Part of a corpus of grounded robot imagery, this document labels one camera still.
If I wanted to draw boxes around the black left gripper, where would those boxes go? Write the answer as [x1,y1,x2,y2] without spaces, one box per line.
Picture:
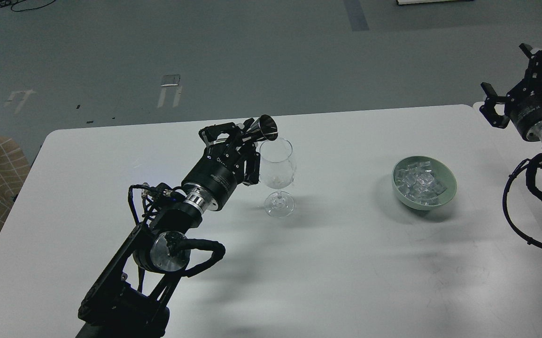
[181,122,261,212]

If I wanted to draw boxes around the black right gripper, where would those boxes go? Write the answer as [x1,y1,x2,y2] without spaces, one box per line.
[480,43,542,142]

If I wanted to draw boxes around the steel double jigger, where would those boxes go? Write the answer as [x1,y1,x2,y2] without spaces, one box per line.
[242,114,279,142]

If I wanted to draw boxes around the clear ice cubes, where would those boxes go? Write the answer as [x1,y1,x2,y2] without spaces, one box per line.
[394,161,446,206]

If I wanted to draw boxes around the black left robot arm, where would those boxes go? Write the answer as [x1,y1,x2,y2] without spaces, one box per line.
[77,115,278,338]

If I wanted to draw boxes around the clear wine glass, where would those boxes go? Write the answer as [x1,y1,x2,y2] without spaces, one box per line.
[259,138,296,218]

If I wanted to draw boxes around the metal floor plate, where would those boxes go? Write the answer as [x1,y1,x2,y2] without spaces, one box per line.
[160,74,181,88]

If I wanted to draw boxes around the green bowl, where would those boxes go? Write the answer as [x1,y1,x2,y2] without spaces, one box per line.
[391,155,457,211]

